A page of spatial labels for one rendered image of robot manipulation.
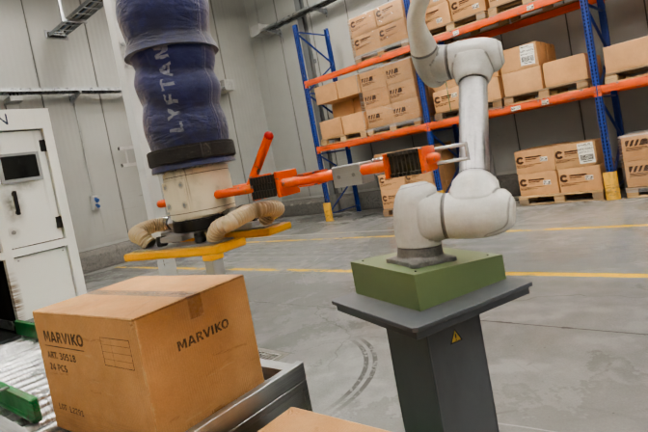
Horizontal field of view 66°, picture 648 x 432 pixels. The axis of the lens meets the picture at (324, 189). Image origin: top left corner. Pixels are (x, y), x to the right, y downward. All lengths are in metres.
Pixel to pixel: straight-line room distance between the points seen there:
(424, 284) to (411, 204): 0.27
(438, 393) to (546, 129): 8.14
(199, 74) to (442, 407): 1.25
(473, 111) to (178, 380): 1.26
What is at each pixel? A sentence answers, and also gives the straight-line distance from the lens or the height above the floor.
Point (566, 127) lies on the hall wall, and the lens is 9.50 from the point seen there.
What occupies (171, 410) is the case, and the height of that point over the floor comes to 0.67.
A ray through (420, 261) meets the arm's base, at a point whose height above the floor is 0.88.
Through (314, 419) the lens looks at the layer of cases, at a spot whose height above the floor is 0.54.
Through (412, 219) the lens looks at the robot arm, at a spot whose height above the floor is 1.02.
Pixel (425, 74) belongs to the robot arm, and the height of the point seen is 1.51.
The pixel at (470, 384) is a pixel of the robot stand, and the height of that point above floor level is 0.44.
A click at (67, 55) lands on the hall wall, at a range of 11.32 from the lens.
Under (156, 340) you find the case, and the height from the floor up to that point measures 0.87.
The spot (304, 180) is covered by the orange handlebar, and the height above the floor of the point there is 1.22.
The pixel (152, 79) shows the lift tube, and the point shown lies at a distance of 1.30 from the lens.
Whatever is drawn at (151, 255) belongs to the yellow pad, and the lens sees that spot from 1.31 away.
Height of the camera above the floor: 1.25
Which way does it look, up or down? 3 degrees down
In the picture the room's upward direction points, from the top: 11 degrees counter-clockwise
